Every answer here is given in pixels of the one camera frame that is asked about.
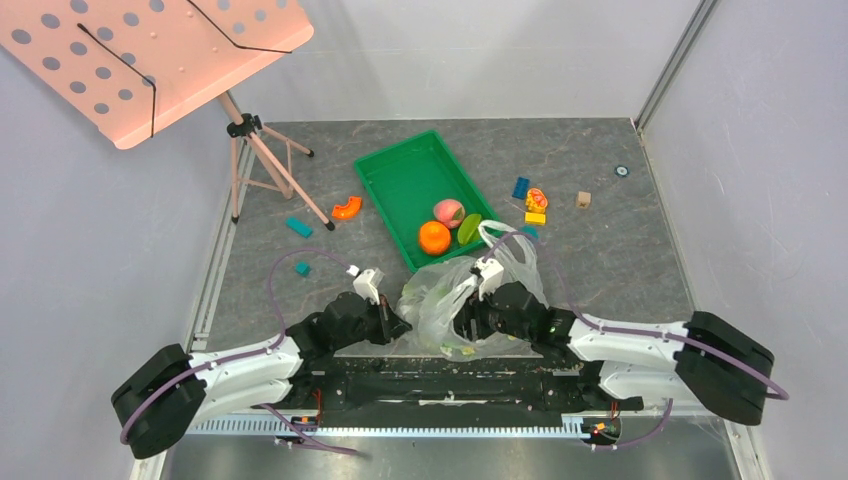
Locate clear plastic bag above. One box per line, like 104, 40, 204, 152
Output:
397, 220, 549, 362

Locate blue lego brick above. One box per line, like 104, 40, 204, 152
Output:
512, 177, 530, 200

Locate teal toy block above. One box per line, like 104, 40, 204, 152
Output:
521, 226, 539, 240

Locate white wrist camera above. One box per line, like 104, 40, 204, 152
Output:
346, 265, 384, 305
471, 258, 505, 301

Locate teal rectangular block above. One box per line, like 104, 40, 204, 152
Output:
285, 217, 313, 238

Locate pink perforated music stand desk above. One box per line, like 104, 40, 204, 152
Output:
1, 1, 314, 150

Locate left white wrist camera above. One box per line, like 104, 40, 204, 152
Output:
346, 265, 384, 305

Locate orange curved toy piece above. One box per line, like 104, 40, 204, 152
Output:
332, 196, 363, 220

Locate small wooden cube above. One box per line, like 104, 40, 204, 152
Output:
575, 191, 592, 209

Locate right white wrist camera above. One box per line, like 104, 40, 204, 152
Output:
471, 258, 505, 301

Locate small teal cube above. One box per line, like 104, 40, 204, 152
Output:
295, 262, 312, 277

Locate orange fake fruit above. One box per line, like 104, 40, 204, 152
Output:
417, 221, 452, 256

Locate green plastic tray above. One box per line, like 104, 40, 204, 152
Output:
353, 130, 498, 273

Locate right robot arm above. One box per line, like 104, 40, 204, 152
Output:
449, 282, 789, 426

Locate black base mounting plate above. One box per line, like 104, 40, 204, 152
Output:
274, 356, 644, 428

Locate pink tripod stand legs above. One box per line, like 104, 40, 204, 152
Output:
216, 90, 335, 231

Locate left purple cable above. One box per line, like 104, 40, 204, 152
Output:
119, 248, 362, 457

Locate red fake fruit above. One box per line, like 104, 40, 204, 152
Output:
433, 199, 466, 229

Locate yellow lego brick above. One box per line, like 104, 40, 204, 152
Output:
524, 212, 547, 226

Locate lime green starfruit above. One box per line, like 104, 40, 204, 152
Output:
456, 213, 483, 246

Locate aluminium frame rail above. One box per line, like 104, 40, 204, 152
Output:
135, 400, 771, 479

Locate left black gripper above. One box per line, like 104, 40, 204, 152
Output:
333, 294, 412, 351

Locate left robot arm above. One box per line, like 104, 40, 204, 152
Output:
110, 292, 412, 460

